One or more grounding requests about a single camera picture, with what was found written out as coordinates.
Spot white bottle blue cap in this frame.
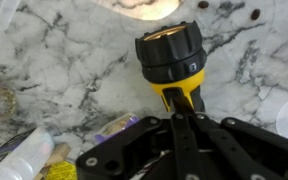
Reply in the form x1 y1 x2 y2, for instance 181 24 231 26
0 126 56 180

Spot wooden blocks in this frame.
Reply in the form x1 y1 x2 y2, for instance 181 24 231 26
33 142 72 180

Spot coffee bean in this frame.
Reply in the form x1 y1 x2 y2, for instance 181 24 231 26
197 0 210 10
250 8 262 21

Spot purple packet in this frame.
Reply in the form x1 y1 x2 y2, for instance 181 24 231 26
93 113 141 145

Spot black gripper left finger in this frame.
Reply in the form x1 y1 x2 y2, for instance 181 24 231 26
75 93 206 180

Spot yellow packet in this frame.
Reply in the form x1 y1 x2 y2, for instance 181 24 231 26
45 160 78 180

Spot black and yellow torch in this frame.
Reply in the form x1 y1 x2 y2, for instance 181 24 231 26
134 20 208 114

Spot small clear plastic cup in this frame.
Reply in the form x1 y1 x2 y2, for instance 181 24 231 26
0 0 22 31

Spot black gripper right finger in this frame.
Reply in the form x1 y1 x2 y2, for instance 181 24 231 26
193 112 288 180

